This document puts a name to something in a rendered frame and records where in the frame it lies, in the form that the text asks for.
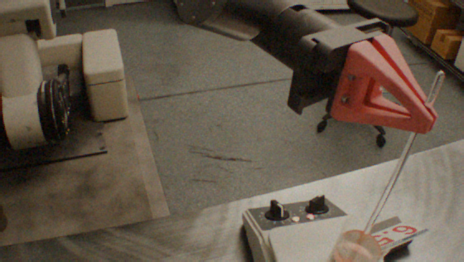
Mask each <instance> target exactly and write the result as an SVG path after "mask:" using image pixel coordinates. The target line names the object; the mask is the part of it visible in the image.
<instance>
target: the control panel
mask: <svg viewBox="0 0 464 262"><path fill-rule="evenodd" d="M282 205H283V206H284V210H286V211H288V212H289V214H290V217H289V218H288V219H286V220H285V221H270V220H268V219H267V218H266V217H265V212H266V211H268V210H271V209H270V206H265V207H258V208H251V209H248V211H249V213H250V214H251V215H252V216H253V218H254V219H255V220H256V222H257V223H258V225H259V227H260V229H261V230H272V229H273V228H275V227H279V226H291V225H296V224H302V223H308V222H314V221H319V220H325V219H331V218H337V217H342V216H348V215H347V214H346V213H345V212H344V211H343V210H342V209H341V208H338V207H337V206H335V204H334V203H332V202H331V201H329V200H328V199H326V200H325V205H327V206H328V207H329V211H328V212H327V213H326V214H322V215H315V214H311V213H308V212H305V206H307V205H309V201H297V202H290V203H284V204H282ZM308 215H313V216H314V217H313V218H309V217H307V216H308ZM294 217H298V220H294V219H293V218H294Z"/></svg>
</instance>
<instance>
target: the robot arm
mask: <svg viewBox="0 0 464 262"><path fill-rule="evenodd" d="M176 8H177V11H178V14H179V17H180V18H181V20H182V21H183V22H184V23H185V24H186V25H191V26H193V27H198V28H200V29H203V30H206V31H208V32H214V33H217V34H219V35H221V36H226V37H228V38H231V39H234V40H236V41H247V40H249V41H251V42H252V43H254V44H255V45H256V46H258V47H259V48H260V49H262V50H263V51H266V52H267V53H268V54H270V55H271V56H273V57H275V58H276V59H278V60H279V61H281V62H282V63H283V64H284V65H285V66H287V67H288V68H289V69H291V70H293V72H292V83H291V87H290V91H289V96H288V103H287V105H288V108H290V109H291V110H292V111H294V112H295V113H296V114H298V115H302V111H303V109H305V108H306V107H308V106H310V105H312V104H315V103H318V102H320V101H322V100H324V99H327V98H328V100H327V102H326V112H327V113H328V114H329V115H330V116H331V117H332V118H334V119H336V120H337V121H343V122H351V123H358V124H370V125H377V126H384V127H389V128H392V129H400V130H403V131H411V132H415V133H421V134H426V133H427V132H428V131H432V129H433V126H434V124H435V122H436V121H437V113H436V112H435V111H434V109H433V107H432V108H431V110H430V111H429V112H428V111H427V110H426V109H425V107H424V102H425V101H426V99H427V97H426V96H425V94H424V93H423V91H422V90H421V89H420V88H419V86H418V83H417V82H416V80H415V79H414V78H413V75H412V73H411V71H410V70H409V68H408V65H407V64H406V62H405V60H404V58H403V57H402V55H401V53H400V51H399V49H398V47H397V46H396V44H395V42H394V40H393V39H391V37H389V36H388V33H389V24H387V23H385V22H383V21H381V20H379V19H378V18H375V19H373V20H372V19H370V20H368V21H365V22H358V23H356V24H354V23H353V24H350V25H348V26H342V25H341V24H339V23H337V22H335V21H333V20H331V19H330V18H328V17H325V16H324V15H322V14H320V13H319V12H316V11H313V10H312V9H310V8H308V7H306V6H304V5H303V4H301V3H299V2H297V1H295V0H177V5H176ZM381 86H383V87H384V88H385V89H386V90H387V91H388V92H389V93H390V94H392V95H393V96H394V98H396V99H397V100H398V101H399V103H401V104H402V105H403V106H404V107H402V106H399V105H398V104H395V103H394V102H391V101H389V100H388V99H385V98H384V97H383V96H382V92H383V90H382V88H381Z"/></svg>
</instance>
